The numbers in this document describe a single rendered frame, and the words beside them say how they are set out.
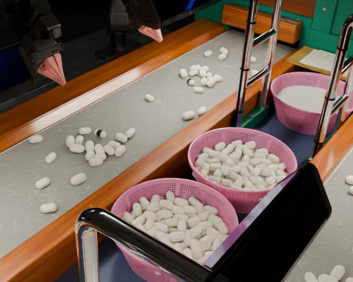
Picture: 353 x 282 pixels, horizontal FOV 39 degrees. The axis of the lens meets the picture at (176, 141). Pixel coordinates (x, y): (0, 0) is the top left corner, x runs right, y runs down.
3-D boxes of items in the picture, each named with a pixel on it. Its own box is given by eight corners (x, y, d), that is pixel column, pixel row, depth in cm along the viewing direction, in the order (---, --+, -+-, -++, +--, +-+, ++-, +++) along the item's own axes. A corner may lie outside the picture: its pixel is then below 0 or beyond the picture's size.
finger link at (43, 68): (83, 72, 131) (62, 43, 131) (62, 81, 126) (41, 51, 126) (72, 84, 136) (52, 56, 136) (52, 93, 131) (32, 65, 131)
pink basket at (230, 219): (83, 257, 105) (80, 224, 99) (161, 193, 123) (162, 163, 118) (186, 325, 92) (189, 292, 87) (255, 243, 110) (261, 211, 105)
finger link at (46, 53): (76, 75, 130) (55, 46, 130) (55, 84, 125) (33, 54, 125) (65, 87, 135) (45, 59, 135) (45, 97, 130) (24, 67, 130)
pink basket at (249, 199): (173, 209, 119) (175, 178, 113) (198, 148, 140) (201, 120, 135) (285, 233, 113) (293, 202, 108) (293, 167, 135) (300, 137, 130)
